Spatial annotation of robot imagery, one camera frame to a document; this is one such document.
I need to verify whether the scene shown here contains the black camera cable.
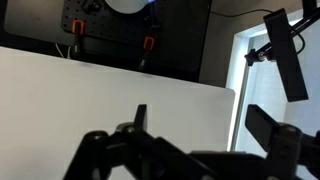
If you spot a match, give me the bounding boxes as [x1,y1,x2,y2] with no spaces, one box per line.
[209,9,272,18]

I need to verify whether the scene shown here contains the white cable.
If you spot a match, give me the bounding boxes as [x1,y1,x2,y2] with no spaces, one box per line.
[54,42,73,60]

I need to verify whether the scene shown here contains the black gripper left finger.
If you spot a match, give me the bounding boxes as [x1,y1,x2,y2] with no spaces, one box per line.
[63,104,201,180]

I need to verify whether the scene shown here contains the black stereo camera bar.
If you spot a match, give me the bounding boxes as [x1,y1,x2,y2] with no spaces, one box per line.
[263,8,309,103]

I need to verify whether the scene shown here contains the black perforated mounting board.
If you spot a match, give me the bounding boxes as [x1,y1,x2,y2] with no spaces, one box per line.
[60,0,213,73]

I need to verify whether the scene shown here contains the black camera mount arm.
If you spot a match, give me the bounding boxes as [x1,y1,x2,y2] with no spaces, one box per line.
[244,0,320,66]

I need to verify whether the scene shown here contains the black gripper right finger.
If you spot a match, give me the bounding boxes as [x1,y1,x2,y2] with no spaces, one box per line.
[244,104,320,180]

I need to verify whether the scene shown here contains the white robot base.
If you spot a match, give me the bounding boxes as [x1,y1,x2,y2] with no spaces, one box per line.
[103,0,148,15]

